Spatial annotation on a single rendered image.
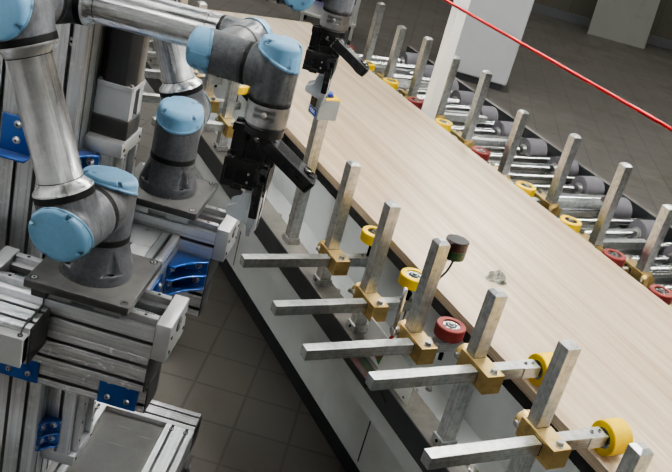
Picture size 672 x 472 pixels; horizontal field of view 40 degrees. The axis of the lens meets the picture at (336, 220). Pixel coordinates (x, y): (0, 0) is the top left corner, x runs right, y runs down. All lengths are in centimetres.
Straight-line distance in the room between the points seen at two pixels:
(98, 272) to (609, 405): 125
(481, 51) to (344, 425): 572
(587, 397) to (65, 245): 129
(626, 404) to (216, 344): 184
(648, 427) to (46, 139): 151
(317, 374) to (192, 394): 46
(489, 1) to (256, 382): 548
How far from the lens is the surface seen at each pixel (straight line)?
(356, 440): 313
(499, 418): 248
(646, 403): 245
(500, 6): 840
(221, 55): 156
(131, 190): 189
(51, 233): 178
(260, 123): 156
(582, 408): 231
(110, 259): 194
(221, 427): 332
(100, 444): 285
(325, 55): 239
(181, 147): 234
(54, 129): 175
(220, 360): 364
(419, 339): 238
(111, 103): 210
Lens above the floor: 205
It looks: 24 degrees down
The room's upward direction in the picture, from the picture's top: 15 degrees clockwise
